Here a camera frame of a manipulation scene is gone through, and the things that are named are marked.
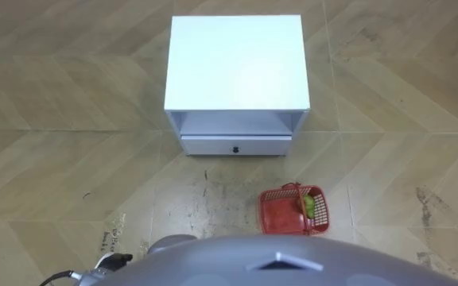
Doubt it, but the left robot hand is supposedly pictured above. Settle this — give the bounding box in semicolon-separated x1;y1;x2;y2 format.
95;253;134;273

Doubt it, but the robot body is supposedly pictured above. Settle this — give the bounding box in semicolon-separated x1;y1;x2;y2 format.
92;234;458;286

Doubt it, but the green soft toy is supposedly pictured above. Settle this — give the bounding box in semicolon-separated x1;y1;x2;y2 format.
302;194;316;220

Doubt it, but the white bedside cabinet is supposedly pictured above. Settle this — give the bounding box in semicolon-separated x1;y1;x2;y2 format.
163;14;311;157

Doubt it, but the red plastic basket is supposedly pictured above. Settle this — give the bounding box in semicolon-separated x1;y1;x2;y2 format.
257;182;331;236

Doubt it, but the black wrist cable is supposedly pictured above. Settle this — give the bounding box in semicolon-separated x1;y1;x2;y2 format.
38;269;74;286

